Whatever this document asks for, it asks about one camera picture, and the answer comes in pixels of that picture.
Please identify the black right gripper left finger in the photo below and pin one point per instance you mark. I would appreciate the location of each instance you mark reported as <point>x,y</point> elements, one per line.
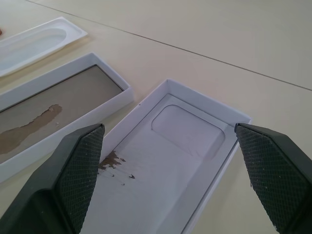
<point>61,182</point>

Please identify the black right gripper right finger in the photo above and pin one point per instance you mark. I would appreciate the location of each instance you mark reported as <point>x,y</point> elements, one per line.
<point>275,170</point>

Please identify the orange phone box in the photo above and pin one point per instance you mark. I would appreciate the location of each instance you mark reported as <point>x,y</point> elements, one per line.
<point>158,182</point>

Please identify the white plastic insert tray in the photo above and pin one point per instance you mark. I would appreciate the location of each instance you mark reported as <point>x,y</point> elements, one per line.
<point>36,44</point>

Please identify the white box lid grey inside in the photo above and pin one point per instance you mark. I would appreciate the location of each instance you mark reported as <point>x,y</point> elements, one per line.
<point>109,106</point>

